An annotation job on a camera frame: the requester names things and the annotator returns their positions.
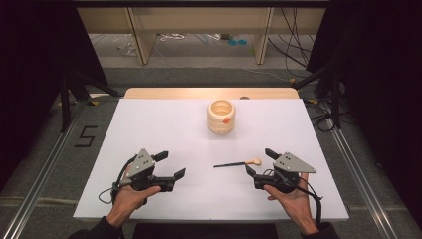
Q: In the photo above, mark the aluminium floor rail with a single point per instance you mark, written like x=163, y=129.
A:
x=361, y=172
x=43, y=172

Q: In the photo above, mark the cream ceramic jar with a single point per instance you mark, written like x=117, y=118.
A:
x=220, y=124

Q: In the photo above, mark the wooden shelf unit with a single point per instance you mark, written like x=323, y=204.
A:
x=199, y=20

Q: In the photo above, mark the black metal stand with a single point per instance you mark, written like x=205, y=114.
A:
x=66, y=99
x=335, y=96

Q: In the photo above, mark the blue round items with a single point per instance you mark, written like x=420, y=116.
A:
x=237, y=42

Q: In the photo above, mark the person's left hand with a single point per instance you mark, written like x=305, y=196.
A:
x=127, y=200

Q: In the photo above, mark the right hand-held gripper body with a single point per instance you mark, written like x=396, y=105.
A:
x=292, y=163

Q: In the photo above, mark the white board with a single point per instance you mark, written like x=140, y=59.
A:
x=185, y=139

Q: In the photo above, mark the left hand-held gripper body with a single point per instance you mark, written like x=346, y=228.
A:
x=141, y=166

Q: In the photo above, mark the small wooden spoon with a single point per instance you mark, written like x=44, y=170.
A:
x=253, y=162

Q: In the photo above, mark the clear plastic wrap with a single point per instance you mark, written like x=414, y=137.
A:
x=127, y=46

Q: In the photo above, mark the person's right hand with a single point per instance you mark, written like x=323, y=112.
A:
x=295, y=202

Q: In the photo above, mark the black curtain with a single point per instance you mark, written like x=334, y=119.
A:
x=381, y=83
x=30, y=66

